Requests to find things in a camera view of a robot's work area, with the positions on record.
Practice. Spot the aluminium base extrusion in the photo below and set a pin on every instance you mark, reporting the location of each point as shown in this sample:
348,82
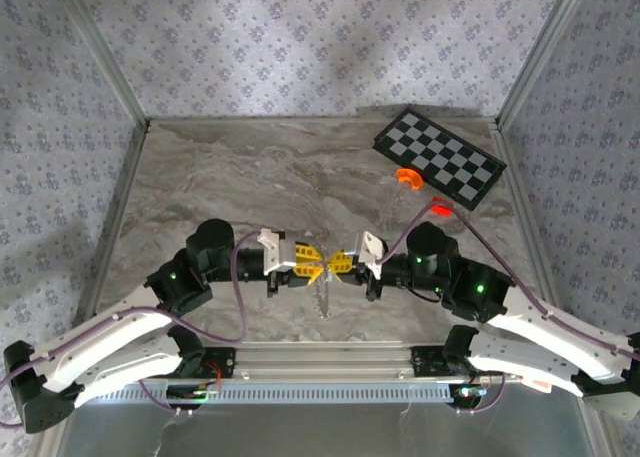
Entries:
325,362

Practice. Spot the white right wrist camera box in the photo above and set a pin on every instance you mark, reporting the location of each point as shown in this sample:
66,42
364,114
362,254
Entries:
370,249

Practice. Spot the aluminium frame post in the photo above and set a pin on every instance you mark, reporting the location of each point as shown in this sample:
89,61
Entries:
104,52
540,52

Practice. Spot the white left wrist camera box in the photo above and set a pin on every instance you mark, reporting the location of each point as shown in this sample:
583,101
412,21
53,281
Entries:
280,252

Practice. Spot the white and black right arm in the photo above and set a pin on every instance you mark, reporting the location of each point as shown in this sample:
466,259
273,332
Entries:
550,347

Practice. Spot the small silver key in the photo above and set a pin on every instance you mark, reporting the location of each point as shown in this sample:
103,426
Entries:
328,276

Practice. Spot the small electronics board with LED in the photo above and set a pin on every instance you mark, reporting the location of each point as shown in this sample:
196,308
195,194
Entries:
467,392
200,393

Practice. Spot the black and grey chessboard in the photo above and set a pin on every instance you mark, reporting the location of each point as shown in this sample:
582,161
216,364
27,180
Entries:
440,152

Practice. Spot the aluminium frame rail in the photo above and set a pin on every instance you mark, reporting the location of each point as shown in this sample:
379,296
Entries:
520,202
122,202

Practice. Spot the orange curved plastic block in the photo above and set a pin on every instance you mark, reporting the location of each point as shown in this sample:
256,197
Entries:
402,174

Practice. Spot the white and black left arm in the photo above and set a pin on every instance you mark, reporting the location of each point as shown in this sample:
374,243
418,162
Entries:
110,347

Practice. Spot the red rectangular block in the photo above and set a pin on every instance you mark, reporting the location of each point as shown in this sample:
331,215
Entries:
441,210

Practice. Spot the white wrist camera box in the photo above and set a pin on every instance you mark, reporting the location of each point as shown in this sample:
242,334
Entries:
280,252
370,249

